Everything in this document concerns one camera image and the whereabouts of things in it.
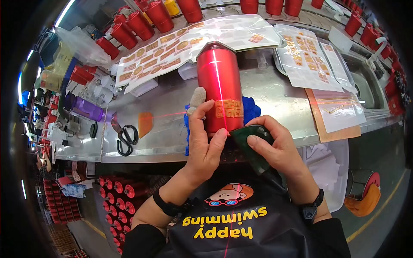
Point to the orange film piece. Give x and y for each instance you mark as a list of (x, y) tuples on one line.
[(145, 124)]

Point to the person's body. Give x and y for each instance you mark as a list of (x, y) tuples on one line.
[(238, 222)]

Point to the person's right hand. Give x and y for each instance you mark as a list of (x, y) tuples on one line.
[(280, 145)]

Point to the blue cloth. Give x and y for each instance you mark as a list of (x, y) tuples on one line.
[(251, 109)]

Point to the black scissors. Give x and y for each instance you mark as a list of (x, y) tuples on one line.
[(124, 138)]

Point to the person's left hand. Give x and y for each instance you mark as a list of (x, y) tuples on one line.
[(201, 151)]

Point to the narrow decal sheet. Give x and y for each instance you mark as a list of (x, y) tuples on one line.
[(338, 69)]

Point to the orange stool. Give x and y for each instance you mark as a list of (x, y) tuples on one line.
[(364, 196)]

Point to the row of red tumblers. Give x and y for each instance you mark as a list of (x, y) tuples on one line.
[(138, 24)]

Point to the person's left ring finger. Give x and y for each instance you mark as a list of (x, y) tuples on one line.
[(190, 111)]

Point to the metal tray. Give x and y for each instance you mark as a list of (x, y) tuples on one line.
[(322, 64)]

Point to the person's right thumb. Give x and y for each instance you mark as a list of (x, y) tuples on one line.
[(259, 143)]

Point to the black wrist band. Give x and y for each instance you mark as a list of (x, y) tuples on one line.
[(167, 204), (311, 209)]

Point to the person's left thumb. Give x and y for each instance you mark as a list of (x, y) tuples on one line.
[(218, 140)]

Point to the crate of red cups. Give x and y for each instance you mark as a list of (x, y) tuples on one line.
[(121, 206)]

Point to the person's right index finger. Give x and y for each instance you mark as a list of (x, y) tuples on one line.
[(261, 121)]

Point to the dark green squeegee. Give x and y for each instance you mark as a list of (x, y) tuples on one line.
[(255, 151)]

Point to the purple bottle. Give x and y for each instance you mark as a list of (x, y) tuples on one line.
[(85, 108)]

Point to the white faucet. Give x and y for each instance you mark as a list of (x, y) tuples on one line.
[(376, 53)]

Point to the steel sink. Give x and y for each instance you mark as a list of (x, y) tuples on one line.
[(367, 84)]

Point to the white plastic box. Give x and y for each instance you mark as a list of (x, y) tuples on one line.
[(143, 87), (187, 71)]

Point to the clear film sheet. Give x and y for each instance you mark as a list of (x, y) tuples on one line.
[(342, 111)]

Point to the white waste bin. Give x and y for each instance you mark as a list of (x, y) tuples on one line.
[(329, 174)]

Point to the person's left middle finger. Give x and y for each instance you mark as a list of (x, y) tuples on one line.
[(197, 96)]

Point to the yellow tumbler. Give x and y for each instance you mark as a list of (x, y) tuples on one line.
[(171, 6)]

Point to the person's left index finger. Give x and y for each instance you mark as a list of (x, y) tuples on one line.
[(200, 116)]

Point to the large gold decal sheet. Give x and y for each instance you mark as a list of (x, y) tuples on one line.
[(180, 45)]

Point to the red tumbler with gold decal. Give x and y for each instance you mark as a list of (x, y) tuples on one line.
[(219, 84)]

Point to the shelf with red goods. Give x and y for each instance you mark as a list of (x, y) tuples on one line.
[(59, 203)]

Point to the clear plastic bag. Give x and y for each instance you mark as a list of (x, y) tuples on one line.
[(80, 46)]

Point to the brown backing board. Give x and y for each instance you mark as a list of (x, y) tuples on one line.
[(326, 134)]

